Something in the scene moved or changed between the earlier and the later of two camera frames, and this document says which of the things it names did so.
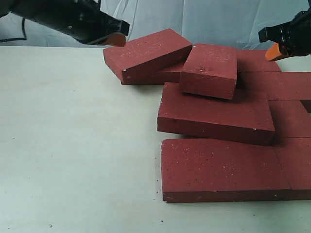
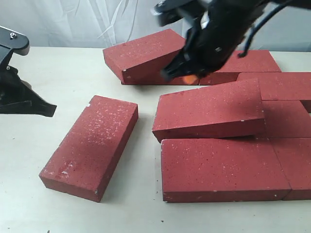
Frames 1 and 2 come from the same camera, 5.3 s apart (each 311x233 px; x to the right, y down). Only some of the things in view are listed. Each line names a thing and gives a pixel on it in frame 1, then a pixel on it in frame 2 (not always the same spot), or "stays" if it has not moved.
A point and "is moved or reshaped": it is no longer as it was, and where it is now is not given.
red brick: (250, 60) stays
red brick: (246, 117) is moved or reshaped
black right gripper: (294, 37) -> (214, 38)
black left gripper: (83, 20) -> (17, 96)
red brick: (196, 170) stays
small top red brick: (210, 71) -> (80, 166)
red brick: (294, 154) stays
